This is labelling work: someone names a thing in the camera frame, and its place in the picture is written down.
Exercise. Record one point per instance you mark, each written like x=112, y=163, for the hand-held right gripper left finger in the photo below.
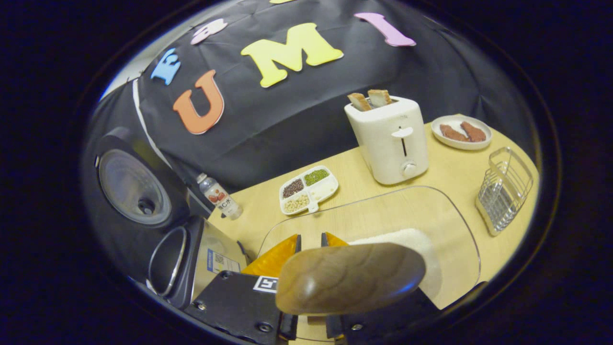
x=234, y=302

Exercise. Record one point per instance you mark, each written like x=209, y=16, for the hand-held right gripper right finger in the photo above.
x=383, y=318

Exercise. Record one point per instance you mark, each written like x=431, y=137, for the wooden spoon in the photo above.
x=349, y=278

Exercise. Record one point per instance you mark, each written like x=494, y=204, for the dark grey rice cooker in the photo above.
x=139, y=191

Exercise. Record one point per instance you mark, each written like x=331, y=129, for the clear plastic rice tray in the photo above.
x=383, y=211

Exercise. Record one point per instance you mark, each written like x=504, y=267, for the clear plastic drink bottle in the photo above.
x=220, y=197

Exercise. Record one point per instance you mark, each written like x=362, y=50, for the yellow soybean pile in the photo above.
x=297, y=203

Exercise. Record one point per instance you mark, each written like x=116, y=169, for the red bean pile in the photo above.
x=293, y=188

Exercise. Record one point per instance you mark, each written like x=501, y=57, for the white divided grain dish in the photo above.
x=325, y=189

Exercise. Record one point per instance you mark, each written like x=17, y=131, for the green bean pile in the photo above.
x=316, y=177

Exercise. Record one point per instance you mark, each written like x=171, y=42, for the white toaster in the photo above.
x=388, y=143

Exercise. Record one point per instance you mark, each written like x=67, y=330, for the round white plate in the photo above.
x=459, y=144

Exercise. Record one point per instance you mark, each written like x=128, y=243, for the brown meat piece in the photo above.
x=474, y=132
x=453, y=132

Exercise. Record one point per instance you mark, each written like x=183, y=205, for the black backdrop cloth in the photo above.
x=311, y=105

